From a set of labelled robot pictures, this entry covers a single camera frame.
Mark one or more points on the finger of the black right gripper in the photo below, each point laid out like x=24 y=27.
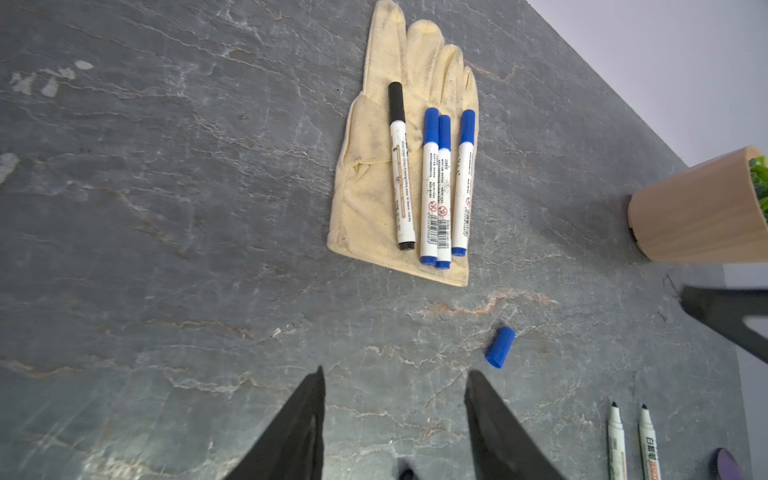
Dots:
x=725 y=310

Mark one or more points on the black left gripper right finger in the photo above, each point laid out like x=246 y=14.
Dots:
x=501 y=447

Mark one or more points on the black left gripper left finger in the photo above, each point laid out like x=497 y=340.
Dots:
x=292 y=445

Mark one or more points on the white whiteboard marker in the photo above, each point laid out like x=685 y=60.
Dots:
x=444 y=193
x=464 y=185
x=648 y=446
x=429 y=247
x=406 y=237
x=616 y=444

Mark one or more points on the blue pen cap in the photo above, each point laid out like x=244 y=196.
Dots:
x=498 y=350

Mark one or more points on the terracotta pot with green plant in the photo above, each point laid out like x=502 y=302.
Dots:
x=707 y=214

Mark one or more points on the purple pink small shovel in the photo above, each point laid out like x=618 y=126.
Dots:
x=724 y=466

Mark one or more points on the cream work glove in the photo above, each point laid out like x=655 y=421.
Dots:
x=432 y=73

